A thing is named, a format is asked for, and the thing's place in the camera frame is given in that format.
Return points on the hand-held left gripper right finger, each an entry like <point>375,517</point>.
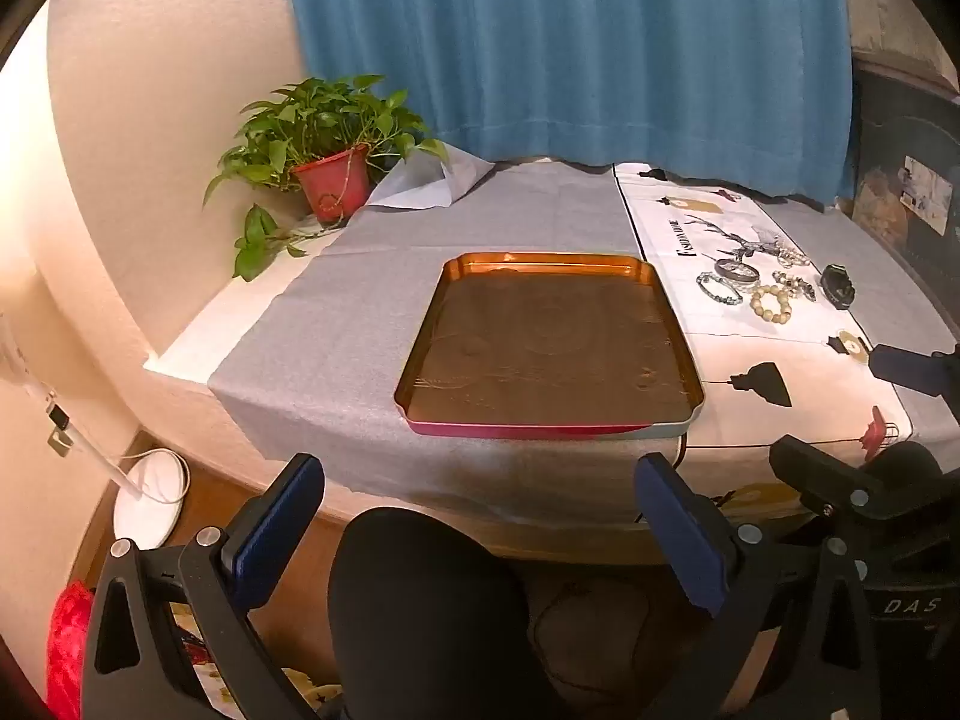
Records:
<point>679,532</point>

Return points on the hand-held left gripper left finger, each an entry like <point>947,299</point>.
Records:
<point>277,532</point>

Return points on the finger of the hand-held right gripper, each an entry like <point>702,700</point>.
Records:
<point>900,364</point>
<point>817,476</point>

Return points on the black wrist watch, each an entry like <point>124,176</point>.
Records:
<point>836,289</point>

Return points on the silver bangle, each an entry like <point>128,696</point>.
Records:
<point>731,270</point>

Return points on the orange metal tray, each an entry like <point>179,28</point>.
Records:
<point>547,345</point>

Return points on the white printed table cloth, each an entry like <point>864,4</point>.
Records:
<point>750,360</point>

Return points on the patterned cloth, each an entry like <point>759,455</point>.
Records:
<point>300,694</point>

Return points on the person's black trousers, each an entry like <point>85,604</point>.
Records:
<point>427,615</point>

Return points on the dark printed board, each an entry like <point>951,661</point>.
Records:
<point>907,165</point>

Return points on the red plastic bag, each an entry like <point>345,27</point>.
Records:
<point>71,645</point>

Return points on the grey tablecloth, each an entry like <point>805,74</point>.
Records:
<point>360,300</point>

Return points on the green plant in red pot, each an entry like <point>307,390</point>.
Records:
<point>334,180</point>

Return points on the blue curtain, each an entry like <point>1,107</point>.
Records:
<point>562,52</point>

